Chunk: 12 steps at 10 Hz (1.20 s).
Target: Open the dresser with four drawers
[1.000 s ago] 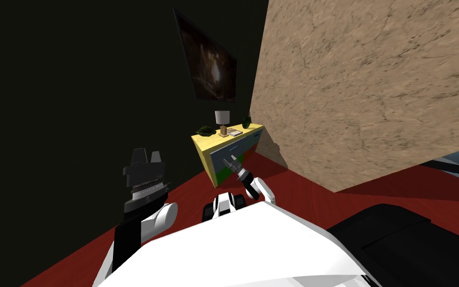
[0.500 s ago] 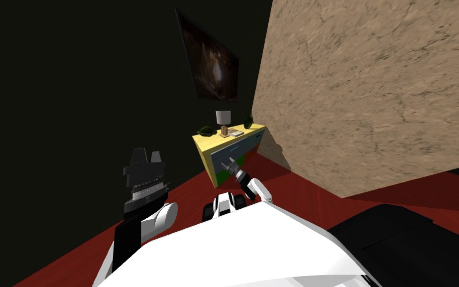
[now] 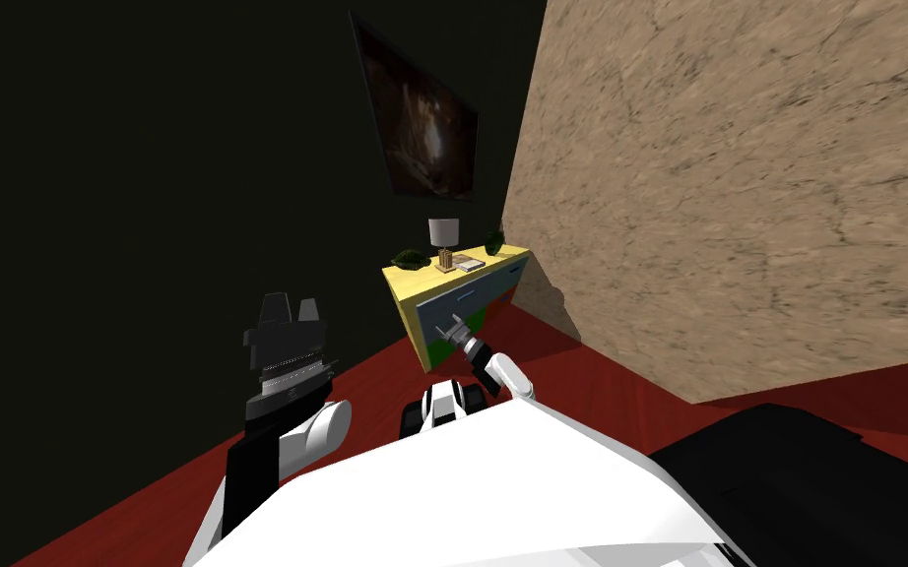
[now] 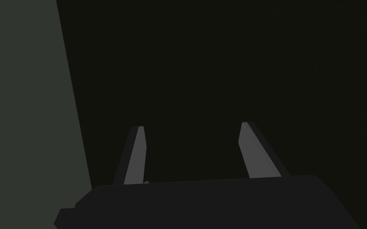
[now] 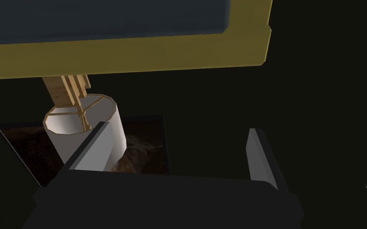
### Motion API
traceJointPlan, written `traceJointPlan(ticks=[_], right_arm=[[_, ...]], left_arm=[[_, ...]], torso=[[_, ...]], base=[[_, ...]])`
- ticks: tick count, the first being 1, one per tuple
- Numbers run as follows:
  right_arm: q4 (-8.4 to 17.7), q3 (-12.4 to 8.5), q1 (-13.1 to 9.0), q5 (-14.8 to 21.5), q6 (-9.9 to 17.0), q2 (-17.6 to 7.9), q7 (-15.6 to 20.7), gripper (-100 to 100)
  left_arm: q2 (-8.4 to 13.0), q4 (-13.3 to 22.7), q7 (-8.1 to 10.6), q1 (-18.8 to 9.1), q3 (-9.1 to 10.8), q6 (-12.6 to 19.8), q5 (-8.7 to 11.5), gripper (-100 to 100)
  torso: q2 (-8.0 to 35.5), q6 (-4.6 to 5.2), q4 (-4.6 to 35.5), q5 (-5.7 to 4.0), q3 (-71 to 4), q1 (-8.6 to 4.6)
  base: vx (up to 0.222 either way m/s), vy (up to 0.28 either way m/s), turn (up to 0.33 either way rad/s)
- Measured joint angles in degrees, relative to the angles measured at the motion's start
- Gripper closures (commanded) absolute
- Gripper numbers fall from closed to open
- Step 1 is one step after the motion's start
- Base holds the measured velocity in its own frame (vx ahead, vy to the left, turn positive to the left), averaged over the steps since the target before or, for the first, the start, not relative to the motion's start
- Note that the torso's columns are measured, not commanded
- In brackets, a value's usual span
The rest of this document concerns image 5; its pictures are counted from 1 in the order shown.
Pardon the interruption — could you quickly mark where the white lamp with wooden stem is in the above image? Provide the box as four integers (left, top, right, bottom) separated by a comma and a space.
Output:
42, 75, 127, 172

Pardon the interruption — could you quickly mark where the yellow framed window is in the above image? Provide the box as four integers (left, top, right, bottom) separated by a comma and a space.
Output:
0, 0, 273, 81

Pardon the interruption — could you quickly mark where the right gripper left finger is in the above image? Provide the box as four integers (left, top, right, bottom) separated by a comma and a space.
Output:
64, 121, 111, 173

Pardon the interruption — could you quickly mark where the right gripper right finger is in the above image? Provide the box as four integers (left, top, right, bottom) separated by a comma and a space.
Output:
246, 128, 289, 192

